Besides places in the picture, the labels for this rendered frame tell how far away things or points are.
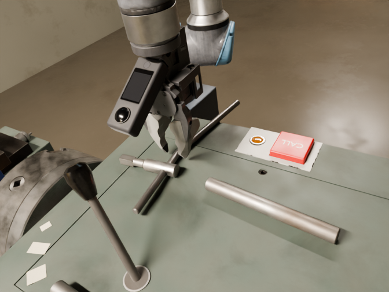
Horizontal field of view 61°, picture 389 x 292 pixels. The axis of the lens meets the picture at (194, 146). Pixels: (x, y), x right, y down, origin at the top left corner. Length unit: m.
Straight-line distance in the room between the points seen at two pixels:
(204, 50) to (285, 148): 0.44
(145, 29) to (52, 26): 4.25
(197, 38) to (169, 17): 0.48
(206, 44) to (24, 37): 3.72
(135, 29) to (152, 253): 0.30
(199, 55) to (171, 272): 0.63
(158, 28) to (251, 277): 0.34
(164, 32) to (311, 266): 0.35
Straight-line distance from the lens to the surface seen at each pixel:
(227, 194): 0.50
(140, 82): 0.48
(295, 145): 0.59
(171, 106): 0.50
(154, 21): 0.45
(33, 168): 0.74
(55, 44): 4.72
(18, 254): 0.57
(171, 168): 0.55
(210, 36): 0.92
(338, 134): 2.69
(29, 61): 4.56
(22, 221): 0.68
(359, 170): 0.58
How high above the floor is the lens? 1.65
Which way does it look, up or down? 39 degrees down
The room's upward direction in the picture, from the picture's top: 10 degrees counter-clockwise
